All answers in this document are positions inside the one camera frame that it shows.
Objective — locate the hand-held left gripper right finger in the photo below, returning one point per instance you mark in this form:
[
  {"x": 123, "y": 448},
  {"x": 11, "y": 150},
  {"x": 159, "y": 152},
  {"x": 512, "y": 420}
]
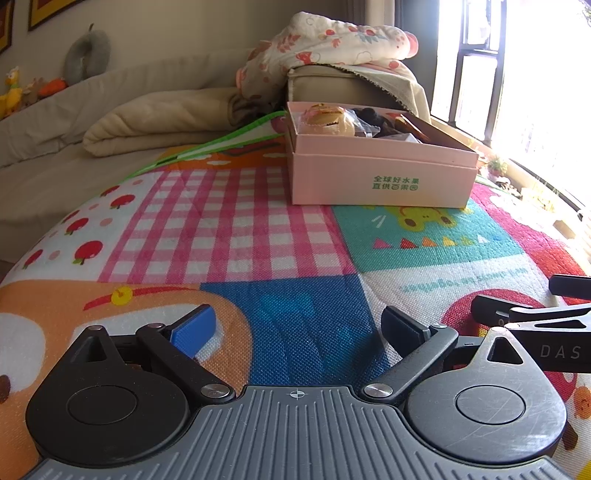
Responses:
[{"x": 399, "y": 325}]

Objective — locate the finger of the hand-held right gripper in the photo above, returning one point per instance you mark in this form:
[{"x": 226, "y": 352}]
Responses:
[
  {"x": 568, "y": 285},
  {"x": 489, "y": 310}
]

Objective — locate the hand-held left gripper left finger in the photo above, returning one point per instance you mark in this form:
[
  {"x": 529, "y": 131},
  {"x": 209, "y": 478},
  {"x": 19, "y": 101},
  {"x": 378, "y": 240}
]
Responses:
[{"x": 194, "y": 328}]

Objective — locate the pink cardboard box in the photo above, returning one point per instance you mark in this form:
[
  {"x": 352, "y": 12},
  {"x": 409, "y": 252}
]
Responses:
[{"x": 369, "y": 184}]

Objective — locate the dark round plush item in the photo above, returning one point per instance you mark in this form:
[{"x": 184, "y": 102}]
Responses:
[{"x": 369, "y": 121}]

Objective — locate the yellow bread packet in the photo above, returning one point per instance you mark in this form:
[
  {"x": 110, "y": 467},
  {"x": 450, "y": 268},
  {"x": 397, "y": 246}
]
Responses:
[{"x": 325, "y": 121}]

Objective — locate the colourful printed play mat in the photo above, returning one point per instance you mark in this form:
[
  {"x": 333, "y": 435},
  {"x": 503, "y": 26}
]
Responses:
[{"x": 231, "y": 240}]

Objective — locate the small green potted plant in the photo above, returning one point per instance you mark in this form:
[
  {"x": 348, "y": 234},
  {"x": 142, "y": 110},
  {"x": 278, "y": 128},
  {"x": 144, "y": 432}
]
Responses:
[{"x": 496, "y": 165}]

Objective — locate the folded beige quilt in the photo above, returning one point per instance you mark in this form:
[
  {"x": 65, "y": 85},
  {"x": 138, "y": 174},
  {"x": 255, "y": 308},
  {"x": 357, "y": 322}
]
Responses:
[{"x": 161, "y": 124}]

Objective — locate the beige sofa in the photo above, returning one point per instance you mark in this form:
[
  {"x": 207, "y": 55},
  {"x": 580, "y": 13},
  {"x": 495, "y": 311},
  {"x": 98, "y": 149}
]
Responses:
[{"x": 318, "y": 85}]

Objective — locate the orange carrot plush toy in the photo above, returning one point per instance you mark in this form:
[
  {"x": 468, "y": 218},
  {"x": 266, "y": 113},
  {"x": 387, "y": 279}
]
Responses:
[{"x": 53, "y": 87}]

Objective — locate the brown plush toy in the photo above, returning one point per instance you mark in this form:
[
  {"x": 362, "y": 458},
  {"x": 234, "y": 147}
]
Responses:
[{"x": 32, "y": 91}]

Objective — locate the floral white blanket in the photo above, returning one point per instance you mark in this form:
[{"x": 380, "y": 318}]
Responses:
[{"x": 332, "y": 41}]

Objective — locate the grey neck pillow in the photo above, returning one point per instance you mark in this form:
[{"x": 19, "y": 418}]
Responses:
[{"x": 81, "y": 55}]

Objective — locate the yellow plush toy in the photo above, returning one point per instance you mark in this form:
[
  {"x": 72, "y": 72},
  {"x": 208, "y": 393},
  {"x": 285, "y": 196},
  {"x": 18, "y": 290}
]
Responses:
[{"x": 11, "y": 94}]

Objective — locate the black window frame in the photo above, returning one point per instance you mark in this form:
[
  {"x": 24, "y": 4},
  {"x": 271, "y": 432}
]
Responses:
[{"x": 461, "y": 69}]

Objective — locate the framed wall picture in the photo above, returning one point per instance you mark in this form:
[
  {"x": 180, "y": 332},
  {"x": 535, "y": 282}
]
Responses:
[
  {"x": 4, "y": 27},
  {"x": 46, "y": 11}
]

